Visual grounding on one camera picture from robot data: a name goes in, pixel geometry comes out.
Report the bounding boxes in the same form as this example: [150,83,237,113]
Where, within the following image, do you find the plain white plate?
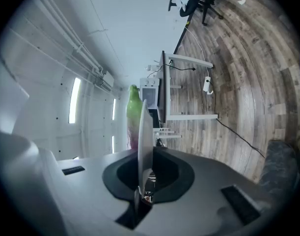
[136,99,154,194]

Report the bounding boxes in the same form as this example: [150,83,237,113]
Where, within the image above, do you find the white cable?
[183,26,211,78]

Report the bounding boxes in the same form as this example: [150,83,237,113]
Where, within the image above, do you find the white ceiling pipes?
[36,0,106,78]

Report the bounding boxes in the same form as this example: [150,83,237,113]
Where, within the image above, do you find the black power cable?
[168,62,196,71]
[206,80,266,158]

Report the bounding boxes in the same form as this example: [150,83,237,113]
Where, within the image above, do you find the black office chair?
[148,0,227,26]

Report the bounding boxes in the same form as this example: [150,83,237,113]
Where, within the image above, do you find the green and pink toy vegetable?
[126,84,143,152]

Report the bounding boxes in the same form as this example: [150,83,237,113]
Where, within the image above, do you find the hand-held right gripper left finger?
[0,129,143,236]

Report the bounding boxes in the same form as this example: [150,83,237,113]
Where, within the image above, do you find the white power strip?
[203,76,214,95]

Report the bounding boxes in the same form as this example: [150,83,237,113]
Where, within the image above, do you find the white microwave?
[139,77,163,130]

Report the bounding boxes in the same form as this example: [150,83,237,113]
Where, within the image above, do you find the white air conditioner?
[99,70,115,92]

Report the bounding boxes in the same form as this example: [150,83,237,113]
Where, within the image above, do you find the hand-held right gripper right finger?
[135,147,280,236]

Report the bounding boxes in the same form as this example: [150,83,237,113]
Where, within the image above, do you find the person's dark clothing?
[259,139,300,196]

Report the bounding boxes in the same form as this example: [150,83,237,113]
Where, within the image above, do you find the dark brown table white legs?
[157,50,218,124]

